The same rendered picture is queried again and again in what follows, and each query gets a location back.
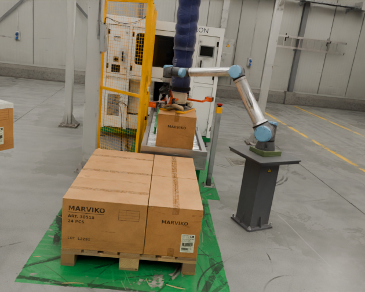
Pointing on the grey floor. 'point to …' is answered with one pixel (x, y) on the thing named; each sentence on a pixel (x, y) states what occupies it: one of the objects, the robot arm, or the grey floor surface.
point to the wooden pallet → (127, 259)
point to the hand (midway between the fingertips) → (163, 102)
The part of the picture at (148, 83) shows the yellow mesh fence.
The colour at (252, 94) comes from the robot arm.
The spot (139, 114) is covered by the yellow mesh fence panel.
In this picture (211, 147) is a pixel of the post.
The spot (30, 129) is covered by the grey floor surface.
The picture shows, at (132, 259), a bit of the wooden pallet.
